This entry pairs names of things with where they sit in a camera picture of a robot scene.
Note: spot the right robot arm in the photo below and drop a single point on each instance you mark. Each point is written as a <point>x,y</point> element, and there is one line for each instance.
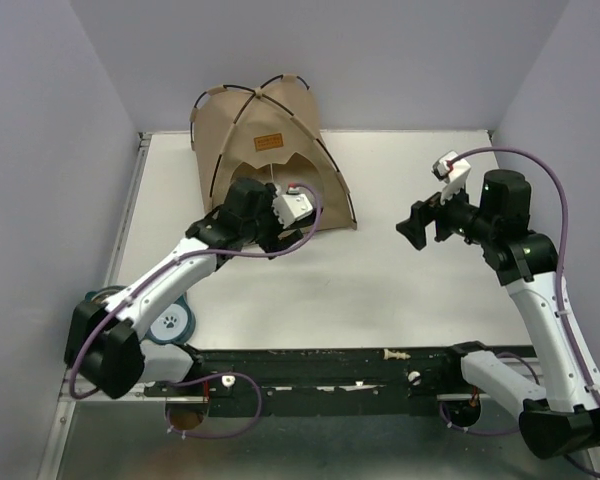
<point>562,415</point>

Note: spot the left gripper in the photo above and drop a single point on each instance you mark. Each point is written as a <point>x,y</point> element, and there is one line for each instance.
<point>273,242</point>

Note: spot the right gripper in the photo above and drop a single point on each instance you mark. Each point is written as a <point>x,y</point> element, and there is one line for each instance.
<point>422,213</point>

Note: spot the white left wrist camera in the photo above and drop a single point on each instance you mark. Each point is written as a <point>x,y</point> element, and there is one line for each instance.
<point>292,206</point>

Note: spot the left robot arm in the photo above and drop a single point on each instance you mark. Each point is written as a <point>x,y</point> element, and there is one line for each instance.
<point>106,342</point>

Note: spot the beige pet tent fabric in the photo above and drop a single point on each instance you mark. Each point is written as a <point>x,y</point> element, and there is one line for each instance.
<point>260,150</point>

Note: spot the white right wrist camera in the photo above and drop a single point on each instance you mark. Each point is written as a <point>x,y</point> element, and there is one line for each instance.
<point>452,173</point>

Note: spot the cream chess piece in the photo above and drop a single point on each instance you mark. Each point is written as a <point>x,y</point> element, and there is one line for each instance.
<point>389,354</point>

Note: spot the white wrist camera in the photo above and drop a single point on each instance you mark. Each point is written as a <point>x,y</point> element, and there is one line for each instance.
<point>292,206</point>
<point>452,173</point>

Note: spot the aluminium rail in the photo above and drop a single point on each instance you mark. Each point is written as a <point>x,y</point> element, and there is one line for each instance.
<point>140,391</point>

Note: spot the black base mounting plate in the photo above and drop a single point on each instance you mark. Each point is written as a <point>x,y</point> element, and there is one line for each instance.
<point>309,383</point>

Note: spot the teal double bowl stand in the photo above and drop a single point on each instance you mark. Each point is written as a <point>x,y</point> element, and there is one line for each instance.
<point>176,325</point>

